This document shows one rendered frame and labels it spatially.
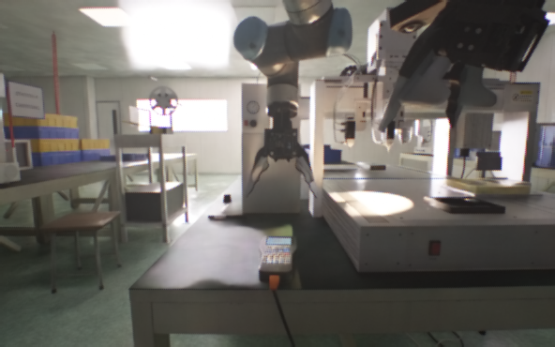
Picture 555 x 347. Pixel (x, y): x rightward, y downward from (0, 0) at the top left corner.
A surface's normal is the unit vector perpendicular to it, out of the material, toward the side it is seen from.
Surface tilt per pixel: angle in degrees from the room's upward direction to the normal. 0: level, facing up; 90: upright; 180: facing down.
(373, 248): 90
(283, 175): 90
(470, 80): 124
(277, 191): 90
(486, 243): 90
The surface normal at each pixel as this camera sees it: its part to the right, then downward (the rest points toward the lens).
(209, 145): 0.00, 0.12
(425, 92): -0.64, -0.36
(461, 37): -0.86, 0.11
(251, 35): -0.48, -0.13
